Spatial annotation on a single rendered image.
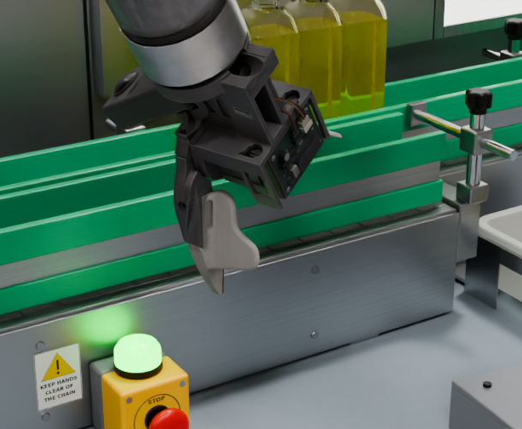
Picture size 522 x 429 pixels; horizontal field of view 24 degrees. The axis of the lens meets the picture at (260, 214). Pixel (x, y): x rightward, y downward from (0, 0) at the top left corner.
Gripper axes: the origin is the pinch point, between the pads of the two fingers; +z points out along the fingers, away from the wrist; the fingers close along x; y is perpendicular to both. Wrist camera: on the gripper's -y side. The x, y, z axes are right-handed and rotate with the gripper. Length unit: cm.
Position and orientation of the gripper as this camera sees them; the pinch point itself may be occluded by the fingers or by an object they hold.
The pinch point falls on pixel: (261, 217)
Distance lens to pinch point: 98.4
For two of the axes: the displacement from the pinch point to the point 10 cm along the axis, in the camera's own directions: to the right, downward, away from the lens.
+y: 8.0, 2.7, -5.3
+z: 3.0, 5.9, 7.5
